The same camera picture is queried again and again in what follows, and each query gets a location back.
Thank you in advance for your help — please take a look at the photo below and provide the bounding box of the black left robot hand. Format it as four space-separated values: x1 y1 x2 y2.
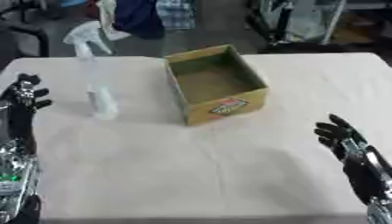
0 73 54 155

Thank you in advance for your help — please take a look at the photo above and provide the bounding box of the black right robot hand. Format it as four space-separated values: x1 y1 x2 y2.
312 113 392 206

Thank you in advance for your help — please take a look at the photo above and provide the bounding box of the clear white spray bottle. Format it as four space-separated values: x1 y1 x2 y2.
61 20 120 121

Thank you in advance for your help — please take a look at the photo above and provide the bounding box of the tan cardboard box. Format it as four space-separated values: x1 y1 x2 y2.
164 44 271 127

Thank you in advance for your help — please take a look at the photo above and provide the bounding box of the black chair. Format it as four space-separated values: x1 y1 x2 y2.
0 0 53 58

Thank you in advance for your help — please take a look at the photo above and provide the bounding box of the black metal stand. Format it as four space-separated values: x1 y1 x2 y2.
245 0 392 55

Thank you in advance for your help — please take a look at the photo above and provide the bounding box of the person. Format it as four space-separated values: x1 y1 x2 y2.
84 0 198 41

